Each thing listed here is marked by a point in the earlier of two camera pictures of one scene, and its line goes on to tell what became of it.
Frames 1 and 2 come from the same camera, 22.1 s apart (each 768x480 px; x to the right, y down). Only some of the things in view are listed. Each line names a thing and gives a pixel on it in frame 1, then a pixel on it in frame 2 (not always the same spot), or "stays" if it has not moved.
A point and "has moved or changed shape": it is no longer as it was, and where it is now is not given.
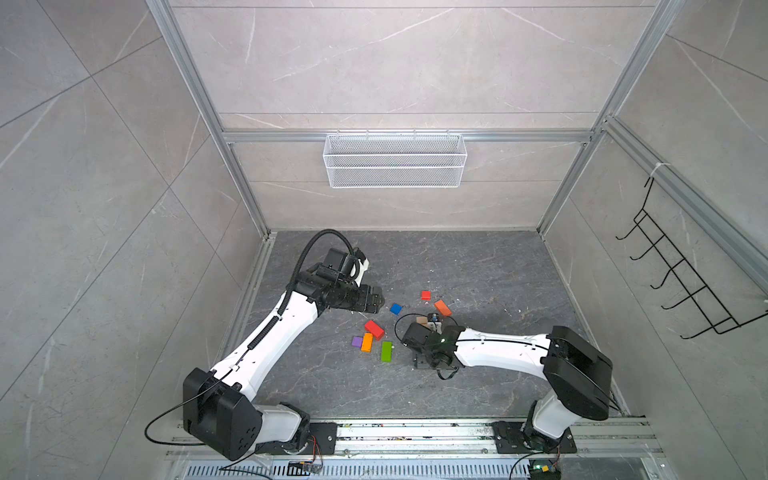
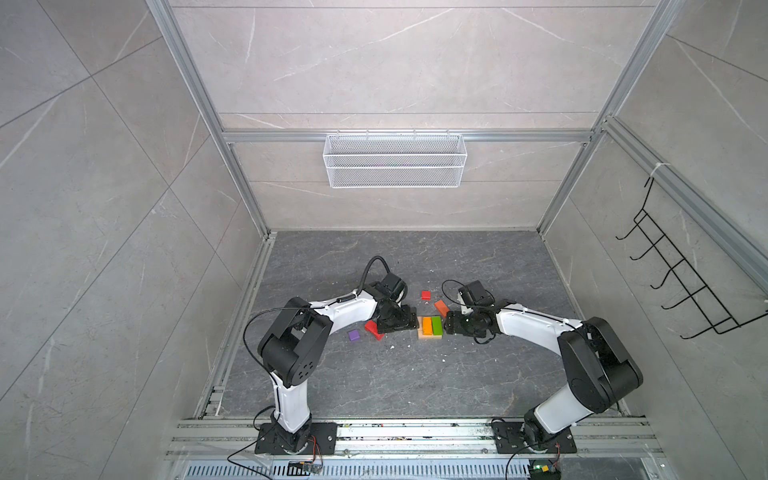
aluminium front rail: (457, 439) stays
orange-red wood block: (443, 308) stays
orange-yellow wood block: (367, 342) has moved or changed shape
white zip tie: (657, 165) stays
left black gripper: (363, 302) -> (411, 320)
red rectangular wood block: (374, 329) stays
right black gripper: (420, 360) -> (453, 324)
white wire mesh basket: (395, 160) stays
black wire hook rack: (703, 305) stays
